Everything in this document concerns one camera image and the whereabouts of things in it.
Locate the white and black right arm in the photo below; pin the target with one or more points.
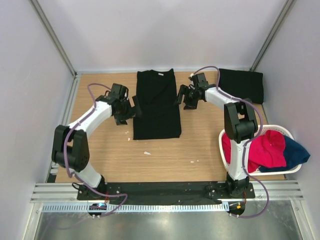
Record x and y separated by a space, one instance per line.
240 126

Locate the aluminium frame post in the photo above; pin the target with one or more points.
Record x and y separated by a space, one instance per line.
275 28
52 35

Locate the navy blue t shirt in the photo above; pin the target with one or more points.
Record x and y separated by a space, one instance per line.
293 155

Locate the left aluminium frame post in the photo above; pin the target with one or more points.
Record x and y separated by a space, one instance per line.
52 35

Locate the white laundry basket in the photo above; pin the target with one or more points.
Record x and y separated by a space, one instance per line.
285 132

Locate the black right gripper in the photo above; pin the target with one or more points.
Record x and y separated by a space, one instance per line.
189 105

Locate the folded black t shirt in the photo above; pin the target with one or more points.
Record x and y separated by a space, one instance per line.
242 84

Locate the black t shirt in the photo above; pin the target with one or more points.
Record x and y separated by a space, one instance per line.
242 84
156 92

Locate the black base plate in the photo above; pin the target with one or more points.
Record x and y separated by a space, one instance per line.
157 192

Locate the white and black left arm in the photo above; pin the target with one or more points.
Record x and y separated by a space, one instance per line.
70 148

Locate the right aluminium frame post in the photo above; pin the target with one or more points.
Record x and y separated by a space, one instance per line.
275 28

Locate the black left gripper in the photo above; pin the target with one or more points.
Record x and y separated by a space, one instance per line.
133 112

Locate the red t shirt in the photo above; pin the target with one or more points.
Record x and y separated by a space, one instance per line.
263 151

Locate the white slotted cable duct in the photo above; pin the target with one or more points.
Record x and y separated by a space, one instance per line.
98 207

